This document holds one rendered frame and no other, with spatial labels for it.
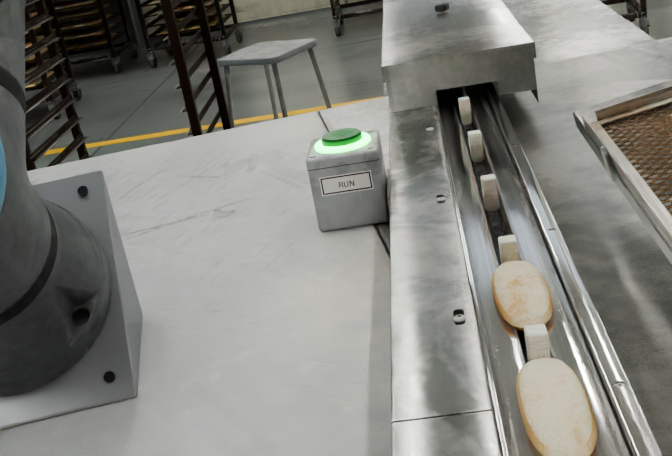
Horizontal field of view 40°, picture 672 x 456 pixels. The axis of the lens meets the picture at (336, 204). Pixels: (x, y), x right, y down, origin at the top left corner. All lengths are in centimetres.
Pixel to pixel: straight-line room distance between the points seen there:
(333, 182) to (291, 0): 688
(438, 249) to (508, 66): 44
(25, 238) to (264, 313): 24
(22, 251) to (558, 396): 33
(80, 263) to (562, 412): 35
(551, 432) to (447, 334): 12
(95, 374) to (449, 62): 59
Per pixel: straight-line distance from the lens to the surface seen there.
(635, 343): 65
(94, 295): 70
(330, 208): 89
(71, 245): 67
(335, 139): 88
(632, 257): 77
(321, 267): 82
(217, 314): 78
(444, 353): 57
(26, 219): 59
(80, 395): 70
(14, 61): 63
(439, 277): 67
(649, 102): 88
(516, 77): 111
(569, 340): 60
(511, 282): 65
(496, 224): 81
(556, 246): 70
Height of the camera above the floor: 115
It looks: 20 degrees down
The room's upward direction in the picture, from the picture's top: 11 degrees counter-clockwise
